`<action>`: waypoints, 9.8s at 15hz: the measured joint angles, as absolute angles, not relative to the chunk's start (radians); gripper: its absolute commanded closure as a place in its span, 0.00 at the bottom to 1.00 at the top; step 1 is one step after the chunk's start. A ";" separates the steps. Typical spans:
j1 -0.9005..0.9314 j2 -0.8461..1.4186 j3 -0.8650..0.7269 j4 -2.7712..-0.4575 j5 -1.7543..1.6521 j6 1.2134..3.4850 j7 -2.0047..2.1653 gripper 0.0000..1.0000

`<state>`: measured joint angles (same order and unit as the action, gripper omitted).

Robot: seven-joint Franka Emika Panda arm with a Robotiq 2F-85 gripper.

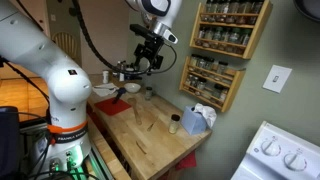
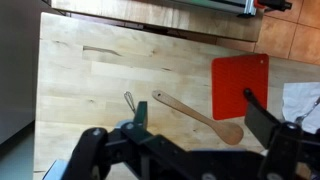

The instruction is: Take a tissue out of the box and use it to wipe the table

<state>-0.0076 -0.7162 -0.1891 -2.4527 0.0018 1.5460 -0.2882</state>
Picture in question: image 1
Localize white ceramic bowl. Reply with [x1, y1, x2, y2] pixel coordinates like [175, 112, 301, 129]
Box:
[123, 82, 142, 94]

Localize black hanging pan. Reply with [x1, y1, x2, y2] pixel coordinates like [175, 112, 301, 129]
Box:
[293, 0, 320, 24]

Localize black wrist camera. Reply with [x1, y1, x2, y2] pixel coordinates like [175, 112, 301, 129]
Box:
[129, 23, 153, 38]

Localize red cutting mat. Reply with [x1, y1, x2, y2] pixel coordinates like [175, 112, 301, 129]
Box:
[93, 98, 133, 117]

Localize white light switch plate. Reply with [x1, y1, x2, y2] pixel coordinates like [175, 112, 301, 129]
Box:
[262, 64, 293, 94]

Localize white paper tissue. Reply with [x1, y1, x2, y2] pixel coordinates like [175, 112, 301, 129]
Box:
[193, 102, 218, 129]

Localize small wooden stick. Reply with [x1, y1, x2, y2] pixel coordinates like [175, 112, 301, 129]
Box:
[135, 139, 148, 155]

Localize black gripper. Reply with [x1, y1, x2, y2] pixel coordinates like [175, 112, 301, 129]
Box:
[133, 33, 166, 72]

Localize red hanging cloth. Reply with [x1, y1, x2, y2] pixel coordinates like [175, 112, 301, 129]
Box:
[175, 150, 198, 172]

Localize blue tissue box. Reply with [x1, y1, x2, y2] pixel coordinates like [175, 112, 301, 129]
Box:
[180, 105, 208, 136]

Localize wooden chair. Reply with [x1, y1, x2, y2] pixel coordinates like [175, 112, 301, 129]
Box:
[51, 31, 83, 66]

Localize white stove knob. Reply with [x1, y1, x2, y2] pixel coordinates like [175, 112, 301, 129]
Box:
[283, 152, 308, 173]
[260, 138, 283, 157]

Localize small clear glass jar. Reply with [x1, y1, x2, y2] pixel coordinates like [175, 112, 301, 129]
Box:
[144, 86, 154, 102]

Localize wooden spoon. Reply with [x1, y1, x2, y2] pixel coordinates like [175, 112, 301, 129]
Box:
[127, 97, 143, 126]

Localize black-handled kitchen utensil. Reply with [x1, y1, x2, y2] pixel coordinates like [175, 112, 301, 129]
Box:
[112, 87, 128, 105]

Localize black equipment box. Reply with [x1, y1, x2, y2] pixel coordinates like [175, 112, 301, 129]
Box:
[0, 105, 21, 178]

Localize black-lidded glass jar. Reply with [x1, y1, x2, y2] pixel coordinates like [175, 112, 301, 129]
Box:
[168, 113, 182, 135]

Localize white stove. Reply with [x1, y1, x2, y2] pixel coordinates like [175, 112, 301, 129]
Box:
[230, 120, 320, 180]

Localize glass spice jar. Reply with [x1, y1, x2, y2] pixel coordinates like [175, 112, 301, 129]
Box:
[196, 77, 208, 93]
[204, 57, 215, 74]
[189, 54, 200, 72]
[217, 60, 229, 76]
[240, 29, 253, 54]
[229, 28, 242, 53]
[213, 27, 224, 50]
[212, 83, 225, 99]
[251, 0, 264, 25]
[196, 26, 206, 46]
[205, 0, 214, 22]
[228, 0, 240, 24]

